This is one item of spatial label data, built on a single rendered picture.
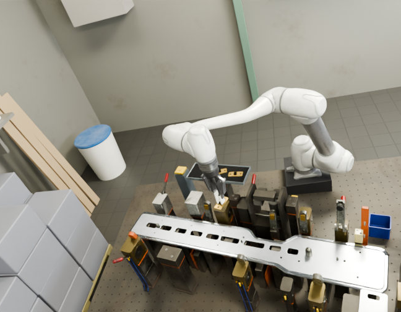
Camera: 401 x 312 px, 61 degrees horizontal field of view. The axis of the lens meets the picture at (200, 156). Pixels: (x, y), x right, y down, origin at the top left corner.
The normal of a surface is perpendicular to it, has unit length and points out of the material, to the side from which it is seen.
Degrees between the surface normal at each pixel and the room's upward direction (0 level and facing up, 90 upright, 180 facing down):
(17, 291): 90
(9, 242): 90
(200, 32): 90
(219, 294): 0
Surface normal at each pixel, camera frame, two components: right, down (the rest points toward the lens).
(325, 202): -0.26, -0.77
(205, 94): -0.14, 0.63
